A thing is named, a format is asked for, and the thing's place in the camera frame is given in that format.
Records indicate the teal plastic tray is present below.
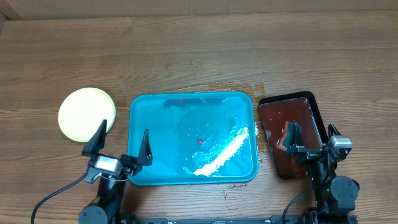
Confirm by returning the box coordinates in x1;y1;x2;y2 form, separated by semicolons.
127;91;259;186

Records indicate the black water tray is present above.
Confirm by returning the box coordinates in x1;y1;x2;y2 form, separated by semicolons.
258;91;328;180

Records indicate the yellow plate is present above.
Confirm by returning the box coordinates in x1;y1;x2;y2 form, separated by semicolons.
58;87;116;142

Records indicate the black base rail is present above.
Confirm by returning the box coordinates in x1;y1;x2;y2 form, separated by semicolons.
118;214;359;224

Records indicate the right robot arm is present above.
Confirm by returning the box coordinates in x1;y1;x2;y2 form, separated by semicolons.
281;122;360;223

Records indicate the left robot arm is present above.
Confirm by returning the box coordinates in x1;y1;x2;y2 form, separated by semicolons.
78;120;153;224

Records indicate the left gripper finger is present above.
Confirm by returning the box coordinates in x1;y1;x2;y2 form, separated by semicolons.
81;119;107;157
137;129;153;166

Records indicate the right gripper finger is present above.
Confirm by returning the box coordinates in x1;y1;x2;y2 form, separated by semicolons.
328;123;341;138
285;122;304;154

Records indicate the pink and green sponge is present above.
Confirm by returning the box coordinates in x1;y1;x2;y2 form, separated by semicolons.
277;122;296;152

